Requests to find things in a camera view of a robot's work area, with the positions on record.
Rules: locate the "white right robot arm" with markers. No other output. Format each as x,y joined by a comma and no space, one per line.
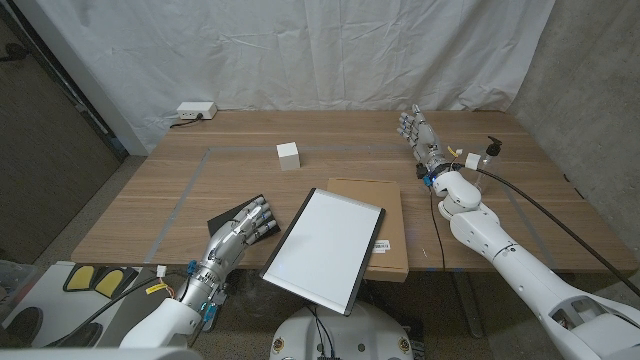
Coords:
525,275

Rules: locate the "white power strip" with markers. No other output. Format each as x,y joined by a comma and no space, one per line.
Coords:
196,110

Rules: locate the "white floor platform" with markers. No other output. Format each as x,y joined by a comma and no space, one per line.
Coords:
60,310

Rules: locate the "clear bottle with black pump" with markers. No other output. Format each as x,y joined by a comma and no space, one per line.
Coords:
492,155

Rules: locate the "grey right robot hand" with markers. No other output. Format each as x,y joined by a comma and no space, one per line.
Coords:
425,137

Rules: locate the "black foam pad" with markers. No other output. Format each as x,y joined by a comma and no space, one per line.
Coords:
224,219

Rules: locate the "small white block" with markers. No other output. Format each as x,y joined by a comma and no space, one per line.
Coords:
288,156

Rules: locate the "white backdrop sheet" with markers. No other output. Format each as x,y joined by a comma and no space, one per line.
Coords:
300,55

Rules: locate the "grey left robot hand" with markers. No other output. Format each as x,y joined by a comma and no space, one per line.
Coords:
227,247

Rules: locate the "white robot torso base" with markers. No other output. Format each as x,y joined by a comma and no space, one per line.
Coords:
350,335

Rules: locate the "small whiteboard with black frame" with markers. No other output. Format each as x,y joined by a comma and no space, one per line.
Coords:
325,250

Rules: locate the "flat brown cardboard package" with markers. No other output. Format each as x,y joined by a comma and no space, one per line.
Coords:
390,195

